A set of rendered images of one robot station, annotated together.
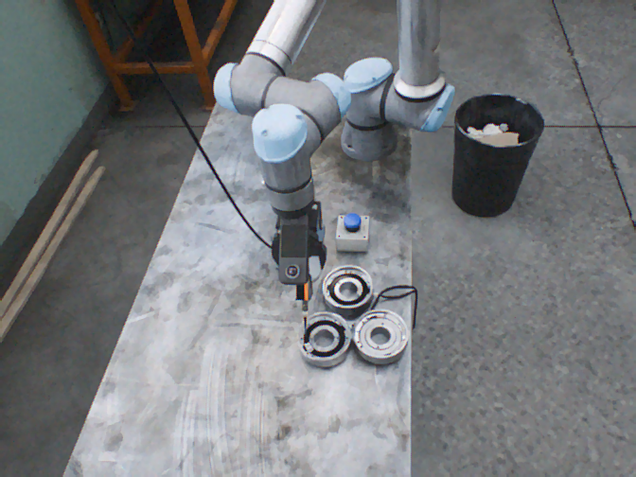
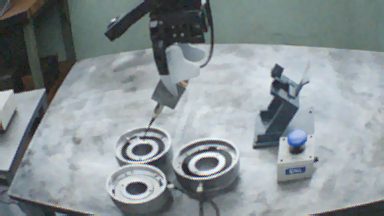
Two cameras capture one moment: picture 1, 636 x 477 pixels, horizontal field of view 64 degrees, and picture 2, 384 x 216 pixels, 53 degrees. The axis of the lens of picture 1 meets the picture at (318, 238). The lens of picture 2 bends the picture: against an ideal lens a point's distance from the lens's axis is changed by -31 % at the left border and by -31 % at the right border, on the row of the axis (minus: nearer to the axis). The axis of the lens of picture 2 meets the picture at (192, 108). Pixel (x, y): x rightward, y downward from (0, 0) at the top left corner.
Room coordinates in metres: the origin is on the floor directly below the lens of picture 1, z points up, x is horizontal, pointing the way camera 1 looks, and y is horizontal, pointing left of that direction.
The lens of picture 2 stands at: (0.62, -0.71, 1.36)
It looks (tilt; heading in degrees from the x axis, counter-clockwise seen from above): 32 degrees down; 93
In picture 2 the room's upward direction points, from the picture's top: 11 degrees counter-clockwise
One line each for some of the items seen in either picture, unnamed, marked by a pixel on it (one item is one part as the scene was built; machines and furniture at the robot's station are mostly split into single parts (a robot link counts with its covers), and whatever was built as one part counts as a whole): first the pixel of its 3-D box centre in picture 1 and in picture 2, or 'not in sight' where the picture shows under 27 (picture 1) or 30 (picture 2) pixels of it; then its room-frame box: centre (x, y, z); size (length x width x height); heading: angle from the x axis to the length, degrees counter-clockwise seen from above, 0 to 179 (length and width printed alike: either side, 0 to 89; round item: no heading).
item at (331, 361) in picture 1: (325, 340); (143, 153); (0.49, 0.02, 0.82); 0.10 x 0.10 x 0.04
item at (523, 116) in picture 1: (489, 159); not in sight; (1.56, -0.76, 0.21); 0.34 x 0.34 x 0.43
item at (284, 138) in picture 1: (283, 147); not in sight; (0.59, 0.03, 1.23); 0.09 x 0.08 x 0.11; 143
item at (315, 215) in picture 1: (296, 218); (175, 8); (0.59, 0.03, 1.07); 0.09 x 0.08 x 0.12; 167
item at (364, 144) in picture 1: (368, 128); not in sight; (1.09, -0.18, 0.85); 0.15 x 0.15 x 0.10
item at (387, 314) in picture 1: (379, 337); (137, 191); (0.48, -0.09, 0.82); 0.10 x 0.10 x 0.04
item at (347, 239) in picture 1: (353, 231); (299, 157); (0.76, -0.08, 0.82); 0.08 x 0.07 x 0.05; 167
